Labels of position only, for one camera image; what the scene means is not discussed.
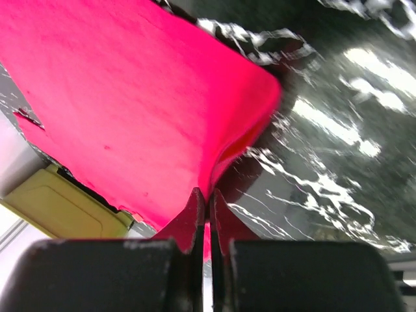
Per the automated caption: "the bright pink t-shirt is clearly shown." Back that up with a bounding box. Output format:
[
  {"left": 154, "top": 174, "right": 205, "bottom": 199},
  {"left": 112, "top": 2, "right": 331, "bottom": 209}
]
[{"left": 0, "top": 0, "right": 283, "bottom": 261}]

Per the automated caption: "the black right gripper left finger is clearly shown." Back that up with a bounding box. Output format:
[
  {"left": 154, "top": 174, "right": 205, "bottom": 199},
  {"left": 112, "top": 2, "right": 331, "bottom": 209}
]
[{"left": 1, "top": 188, "right": 205, "bottom": 311}]

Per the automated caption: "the olive green plastic bin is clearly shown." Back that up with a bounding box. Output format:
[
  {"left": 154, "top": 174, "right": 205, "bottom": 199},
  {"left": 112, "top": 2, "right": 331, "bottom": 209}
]
[{"left": 1, "top": 164, "right": 134, "bottom": 239}]

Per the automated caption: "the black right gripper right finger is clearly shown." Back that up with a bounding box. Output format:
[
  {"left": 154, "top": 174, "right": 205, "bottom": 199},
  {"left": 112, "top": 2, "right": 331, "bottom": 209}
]
[{"left": 209, "top": 190, "right": 405, "bottom": 311}]

